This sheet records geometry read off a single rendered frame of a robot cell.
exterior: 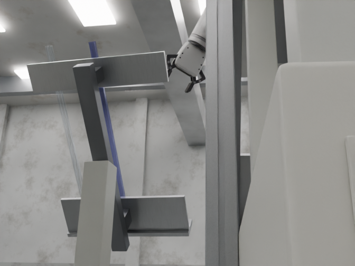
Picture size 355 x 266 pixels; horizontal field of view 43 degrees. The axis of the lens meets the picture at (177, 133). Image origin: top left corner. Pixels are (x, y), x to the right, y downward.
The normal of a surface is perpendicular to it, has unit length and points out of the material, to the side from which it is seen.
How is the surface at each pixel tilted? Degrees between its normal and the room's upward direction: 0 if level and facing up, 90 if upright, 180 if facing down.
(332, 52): 90
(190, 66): 120
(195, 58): 115
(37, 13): 180
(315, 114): 90
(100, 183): 90
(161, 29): 180
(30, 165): 90
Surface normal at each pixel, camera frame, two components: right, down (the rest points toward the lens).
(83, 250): -0.22, -0.35
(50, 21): -0.03, 0.94
